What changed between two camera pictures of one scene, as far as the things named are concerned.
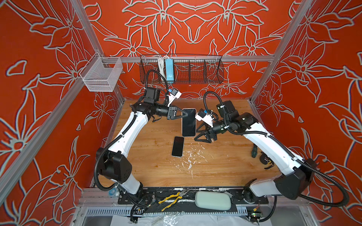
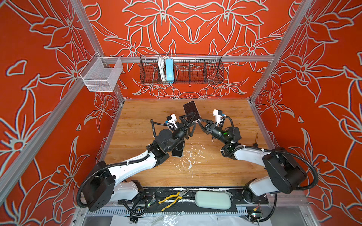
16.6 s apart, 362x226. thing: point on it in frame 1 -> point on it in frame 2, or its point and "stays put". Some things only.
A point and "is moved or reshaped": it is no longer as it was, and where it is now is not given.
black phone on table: (177, 146) stays put
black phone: (189, 123) is moved or reshaped
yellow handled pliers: (180, 195) stays put
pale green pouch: (218, 200) stays put
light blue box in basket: (169, 69) stays put
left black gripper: (171, 111) -> (184, 129)
